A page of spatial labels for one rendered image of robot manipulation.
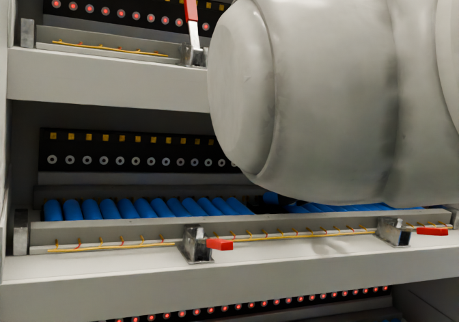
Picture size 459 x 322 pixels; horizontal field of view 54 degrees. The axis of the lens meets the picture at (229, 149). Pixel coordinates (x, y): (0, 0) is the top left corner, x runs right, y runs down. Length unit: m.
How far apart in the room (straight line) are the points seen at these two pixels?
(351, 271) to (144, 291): 0.24
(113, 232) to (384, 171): 0.35
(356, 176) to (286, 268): 0.34
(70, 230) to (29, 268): 0.05
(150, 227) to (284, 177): 0.33
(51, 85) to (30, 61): 0.03
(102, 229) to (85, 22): 0.29
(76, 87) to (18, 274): 0.17
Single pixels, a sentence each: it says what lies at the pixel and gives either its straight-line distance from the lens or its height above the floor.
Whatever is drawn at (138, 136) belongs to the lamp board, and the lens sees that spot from 0.59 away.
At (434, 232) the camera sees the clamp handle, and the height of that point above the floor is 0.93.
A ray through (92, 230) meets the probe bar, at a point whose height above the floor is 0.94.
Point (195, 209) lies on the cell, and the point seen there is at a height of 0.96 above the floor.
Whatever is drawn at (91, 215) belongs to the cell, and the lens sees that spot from 0.51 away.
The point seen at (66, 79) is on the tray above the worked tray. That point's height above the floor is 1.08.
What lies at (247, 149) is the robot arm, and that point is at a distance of 0.16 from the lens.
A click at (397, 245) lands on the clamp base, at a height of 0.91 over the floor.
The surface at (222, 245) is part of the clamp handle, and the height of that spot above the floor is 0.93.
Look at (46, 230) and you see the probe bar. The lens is 0.47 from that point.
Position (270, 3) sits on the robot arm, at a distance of 0.16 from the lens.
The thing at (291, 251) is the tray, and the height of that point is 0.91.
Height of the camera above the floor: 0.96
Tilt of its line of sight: 7 degrees up
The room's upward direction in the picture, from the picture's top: 1 degrees counter-clockwise
